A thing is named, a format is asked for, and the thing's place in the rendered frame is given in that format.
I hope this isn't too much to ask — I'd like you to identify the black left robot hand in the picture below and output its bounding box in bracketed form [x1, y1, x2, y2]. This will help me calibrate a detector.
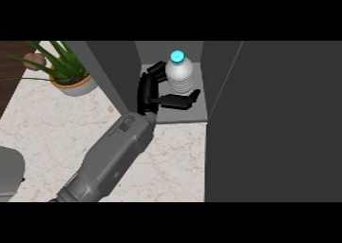
[136, 61, 202, 117]

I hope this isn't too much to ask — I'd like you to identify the clear bottle with cyan cap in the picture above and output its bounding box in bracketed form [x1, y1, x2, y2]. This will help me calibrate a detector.
[164, 49, 196, 96]

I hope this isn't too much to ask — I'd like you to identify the dark grey cabinet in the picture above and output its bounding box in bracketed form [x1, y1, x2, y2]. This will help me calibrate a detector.
[65, 40, 245, 125]

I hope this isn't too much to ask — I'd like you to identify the dark grey cabinet door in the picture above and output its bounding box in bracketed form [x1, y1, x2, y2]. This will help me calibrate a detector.
[203, 40, 342, 203]

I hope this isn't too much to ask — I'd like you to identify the green plant in white pot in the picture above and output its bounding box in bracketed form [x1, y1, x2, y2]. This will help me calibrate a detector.
[0, 40, 100, 98]

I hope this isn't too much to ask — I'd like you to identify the brown round object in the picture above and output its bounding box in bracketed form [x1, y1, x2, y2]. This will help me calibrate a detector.
[20, 52, 49, 72]

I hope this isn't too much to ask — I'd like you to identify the pale grey rounded appliance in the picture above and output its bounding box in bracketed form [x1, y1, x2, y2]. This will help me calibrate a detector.
[0, 143, 26, 203]

